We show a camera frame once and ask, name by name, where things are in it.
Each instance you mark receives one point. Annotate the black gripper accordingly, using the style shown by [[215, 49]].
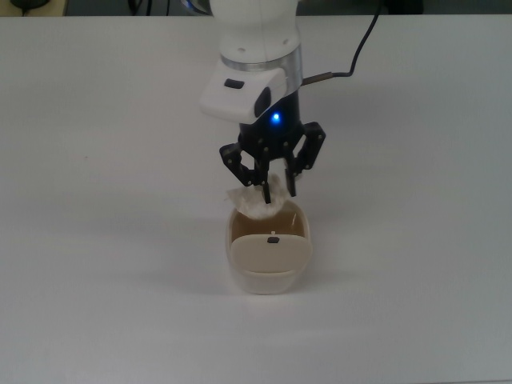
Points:
[[276, 138]]

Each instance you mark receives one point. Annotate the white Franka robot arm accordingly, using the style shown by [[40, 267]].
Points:
[[256, 36]]

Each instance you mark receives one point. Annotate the white paper trash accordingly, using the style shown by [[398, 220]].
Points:
[[252, 204]]

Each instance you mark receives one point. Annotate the small cream bin with lid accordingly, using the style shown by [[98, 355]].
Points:
[[270, 260]]

